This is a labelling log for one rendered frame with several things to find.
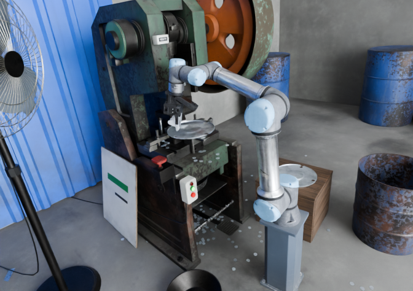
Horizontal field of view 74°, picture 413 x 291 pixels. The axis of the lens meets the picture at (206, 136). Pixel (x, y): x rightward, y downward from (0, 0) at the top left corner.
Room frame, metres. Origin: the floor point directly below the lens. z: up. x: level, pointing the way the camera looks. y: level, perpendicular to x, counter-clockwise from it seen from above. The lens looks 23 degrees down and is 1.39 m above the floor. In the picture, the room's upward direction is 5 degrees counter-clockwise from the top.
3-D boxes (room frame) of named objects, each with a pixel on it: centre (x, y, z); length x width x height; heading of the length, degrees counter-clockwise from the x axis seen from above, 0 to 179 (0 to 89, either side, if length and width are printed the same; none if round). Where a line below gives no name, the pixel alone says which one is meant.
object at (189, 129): (1.54, 0.09, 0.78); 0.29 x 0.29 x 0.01
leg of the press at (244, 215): (1.91, 0.09, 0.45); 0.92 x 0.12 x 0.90; 45
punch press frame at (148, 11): (1.73, 0.28, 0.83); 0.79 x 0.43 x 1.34; 45
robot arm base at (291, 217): (1.08, -0.35, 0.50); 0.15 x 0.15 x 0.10
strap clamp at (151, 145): (1.51, 0.30, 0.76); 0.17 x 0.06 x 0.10; 135
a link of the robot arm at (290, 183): (1.07, -0.35, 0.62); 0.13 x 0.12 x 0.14; 137
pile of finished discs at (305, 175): (1.59, -0.58, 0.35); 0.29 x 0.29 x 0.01
